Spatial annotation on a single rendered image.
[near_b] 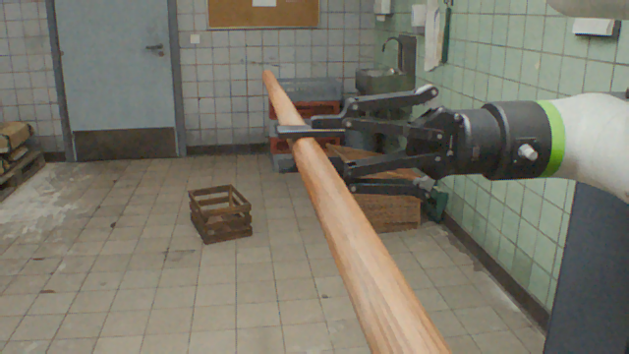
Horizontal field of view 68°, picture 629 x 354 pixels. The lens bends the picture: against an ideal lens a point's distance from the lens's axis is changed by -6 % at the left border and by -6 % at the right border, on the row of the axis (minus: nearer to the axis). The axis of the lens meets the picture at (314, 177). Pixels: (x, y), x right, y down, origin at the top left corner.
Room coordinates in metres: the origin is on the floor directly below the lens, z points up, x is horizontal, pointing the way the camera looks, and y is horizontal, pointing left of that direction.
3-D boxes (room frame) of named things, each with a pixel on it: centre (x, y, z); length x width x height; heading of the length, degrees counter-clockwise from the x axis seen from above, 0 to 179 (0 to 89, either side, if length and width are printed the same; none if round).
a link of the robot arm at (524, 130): (0.55, -0.22, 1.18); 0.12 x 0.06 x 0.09; 8
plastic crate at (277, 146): (4.33, 0.10, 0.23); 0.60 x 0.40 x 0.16; 98
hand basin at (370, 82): (3.88, -0.54, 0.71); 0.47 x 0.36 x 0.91; 8
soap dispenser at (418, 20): (3.55, -0.72, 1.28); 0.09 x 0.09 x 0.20; 8
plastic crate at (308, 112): (4.32, 0.10, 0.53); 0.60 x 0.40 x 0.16; 95
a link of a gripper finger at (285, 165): (0.52, 0.00, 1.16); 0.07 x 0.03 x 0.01; 97
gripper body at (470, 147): (0.54, -0.15, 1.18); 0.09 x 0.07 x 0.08; 98
